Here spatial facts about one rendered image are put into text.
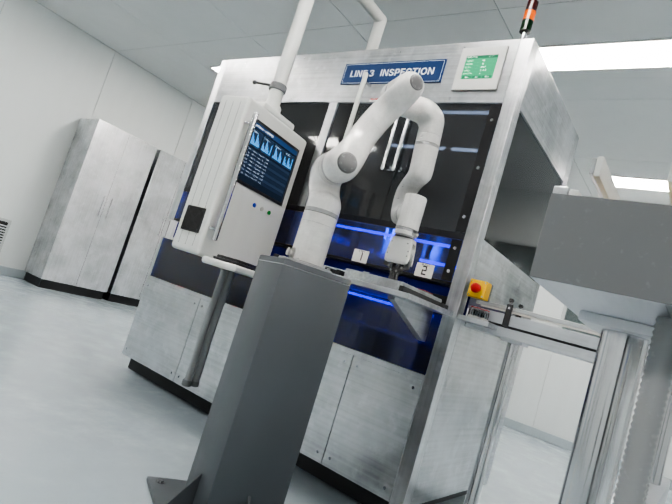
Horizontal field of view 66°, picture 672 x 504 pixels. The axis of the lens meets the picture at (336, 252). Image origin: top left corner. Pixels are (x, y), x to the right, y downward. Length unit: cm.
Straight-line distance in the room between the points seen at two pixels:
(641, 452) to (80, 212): 638
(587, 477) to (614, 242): 28
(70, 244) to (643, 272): 639
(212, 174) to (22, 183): 462
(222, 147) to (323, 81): 84
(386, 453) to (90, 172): 518
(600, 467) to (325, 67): 267
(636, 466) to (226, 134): 217
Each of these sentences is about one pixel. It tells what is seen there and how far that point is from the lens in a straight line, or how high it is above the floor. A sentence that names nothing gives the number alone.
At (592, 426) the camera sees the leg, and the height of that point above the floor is 72.
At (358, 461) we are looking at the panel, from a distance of 235.
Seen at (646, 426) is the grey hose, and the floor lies 74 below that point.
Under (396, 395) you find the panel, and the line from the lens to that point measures 225.
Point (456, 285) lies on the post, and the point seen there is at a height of 99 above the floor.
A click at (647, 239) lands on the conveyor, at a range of 51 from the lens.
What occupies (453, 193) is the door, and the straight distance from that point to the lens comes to 233.
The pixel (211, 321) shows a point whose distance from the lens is 270.
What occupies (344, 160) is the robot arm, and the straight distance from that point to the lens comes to 173.
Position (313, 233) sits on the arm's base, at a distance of 173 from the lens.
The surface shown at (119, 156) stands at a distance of 680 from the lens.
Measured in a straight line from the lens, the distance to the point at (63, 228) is 659.
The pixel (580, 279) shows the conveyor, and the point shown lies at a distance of 51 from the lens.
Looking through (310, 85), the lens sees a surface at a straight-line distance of 308.
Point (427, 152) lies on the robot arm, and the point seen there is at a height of 139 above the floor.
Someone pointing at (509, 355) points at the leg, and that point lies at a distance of 224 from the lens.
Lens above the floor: 76
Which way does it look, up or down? 6 degrees up
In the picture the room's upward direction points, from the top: 17 degrees clockwise
